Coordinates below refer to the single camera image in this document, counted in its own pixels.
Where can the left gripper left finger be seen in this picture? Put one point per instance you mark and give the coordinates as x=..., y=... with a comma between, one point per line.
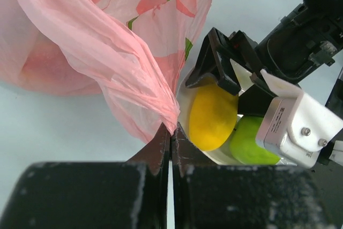
x=130, y=194

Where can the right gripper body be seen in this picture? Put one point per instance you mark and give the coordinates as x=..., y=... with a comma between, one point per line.
x=302, y=47

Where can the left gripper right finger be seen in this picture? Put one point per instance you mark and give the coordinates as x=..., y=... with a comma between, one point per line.
x=208, y=195

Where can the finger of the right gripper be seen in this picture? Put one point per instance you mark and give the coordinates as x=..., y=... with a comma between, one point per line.
x=240, y=49
x=205, y=67

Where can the yellow fake mango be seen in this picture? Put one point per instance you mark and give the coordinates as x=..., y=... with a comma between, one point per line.
x=212, y=117

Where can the green fake apple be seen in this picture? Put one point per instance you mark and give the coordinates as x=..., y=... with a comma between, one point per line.
x=243, y=146

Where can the pink plastic bag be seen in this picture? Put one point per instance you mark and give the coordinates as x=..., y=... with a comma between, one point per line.
x=133, y=50

